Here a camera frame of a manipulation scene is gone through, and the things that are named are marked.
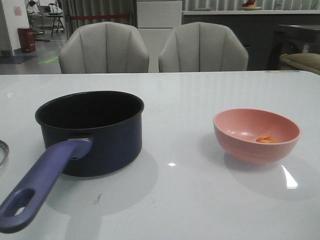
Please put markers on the glass lid blue knob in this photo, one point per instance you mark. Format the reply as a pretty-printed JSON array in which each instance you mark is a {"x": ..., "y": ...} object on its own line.
[{"x": 4, "y": 153}]

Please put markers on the orange ham pieces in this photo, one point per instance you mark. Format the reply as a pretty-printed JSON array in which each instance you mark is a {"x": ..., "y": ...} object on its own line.
[{"x": 266, "y": 139}]

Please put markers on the dark blue saucepan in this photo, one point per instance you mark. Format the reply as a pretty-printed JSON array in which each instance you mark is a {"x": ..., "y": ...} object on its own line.
[{"x": 86, "y": 134}]

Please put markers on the grey counter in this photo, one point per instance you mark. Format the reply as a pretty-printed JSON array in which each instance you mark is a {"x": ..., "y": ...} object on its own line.
[{"x": 256, "y": 30}]

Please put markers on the left beige chair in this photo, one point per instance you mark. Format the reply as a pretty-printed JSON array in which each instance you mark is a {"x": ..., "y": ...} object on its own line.
[{"x": 104, "y": 48}]

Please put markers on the dark side table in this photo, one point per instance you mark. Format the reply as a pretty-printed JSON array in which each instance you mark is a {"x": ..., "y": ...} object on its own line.
[{"x": 293, "y": 39}]

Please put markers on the pink bowl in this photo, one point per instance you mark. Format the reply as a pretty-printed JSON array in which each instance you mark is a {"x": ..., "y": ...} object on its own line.
[{"x": 237, "y": 129}]

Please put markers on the fruit plate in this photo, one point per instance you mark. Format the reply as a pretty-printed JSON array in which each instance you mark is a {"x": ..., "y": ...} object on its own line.
[{"x": 250, "y": 5}]

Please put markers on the right beige chair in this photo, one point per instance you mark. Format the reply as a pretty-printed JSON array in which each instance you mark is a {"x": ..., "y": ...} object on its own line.
[{"x": 202, "y": 47}]

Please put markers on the grey curtain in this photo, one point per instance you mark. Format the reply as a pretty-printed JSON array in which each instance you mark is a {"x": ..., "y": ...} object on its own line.
[{"x": 78, "y": 13}]

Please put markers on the background desk with equipment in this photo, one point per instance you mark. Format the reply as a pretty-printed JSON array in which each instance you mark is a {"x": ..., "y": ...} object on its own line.
[{"x": 42, "y": 13}]

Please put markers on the white cabinet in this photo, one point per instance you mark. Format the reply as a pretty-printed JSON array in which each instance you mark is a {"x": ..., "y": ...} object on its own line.
[{"x": 155, "y": 19}]

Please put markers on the beige chair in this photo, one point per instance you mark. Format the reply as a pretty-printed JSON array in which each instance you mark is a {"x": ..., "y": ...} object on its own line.
[
  {"x": 104, "y": 48},
  {"x": 202, "y": 47}
]

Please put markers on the tan cushion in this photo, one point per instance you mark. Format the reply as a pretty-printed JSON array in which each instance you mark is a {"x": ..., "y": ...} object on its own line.
[{"x": 309, "y": 62}]

